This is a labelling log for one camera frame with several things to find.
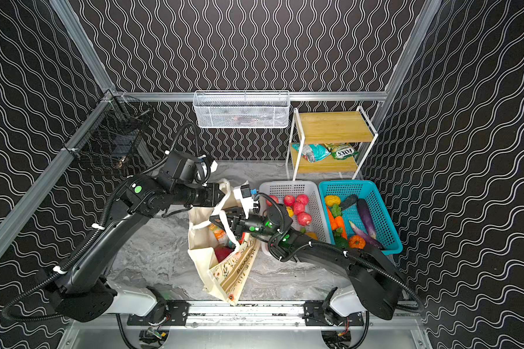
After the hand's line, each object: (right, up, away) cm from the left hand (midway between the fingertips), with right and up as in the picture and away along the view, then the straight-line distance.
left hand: (228, 194), depth 64 cm
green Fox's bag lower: (+46, +19, +36) cm, 61 cm away
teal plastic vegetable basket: (+59, -16, +23) cm, 66 cm away
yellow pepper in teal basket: (+42, -4, +36) cm, 56 cm away
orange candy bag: (-6, -15, +17) cm, 24 cm away
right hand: (-5, -7, -1) cm, 8 cm away
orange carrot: (+40, -14, +28) cm, 51 cm away
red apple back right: (+28, -3, +34) cm, 44 cm away
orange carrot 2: (+44, -14, +30) cm, 55 cm away
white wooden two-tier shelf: (+42, +23, +39) cm, 62 cm away
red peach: (+22, -5, +36) cm, 43 cm away
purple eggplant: (+56, -9, +35) cm, 66 cm away
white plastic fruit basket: (+33, -15, +25) cm, 44 cm away
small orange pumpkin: (+47, -20, +22) cm, 55 cm away
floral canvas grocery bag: (-2, -26, +2) cm, 26 cm away
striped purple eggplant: (+52, -18, +24) cm, 60 cm away
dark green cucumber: (+50, -4, +36) cm, 62 cm away
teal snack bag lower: (+32, +18, +34) cm, 50 cm away
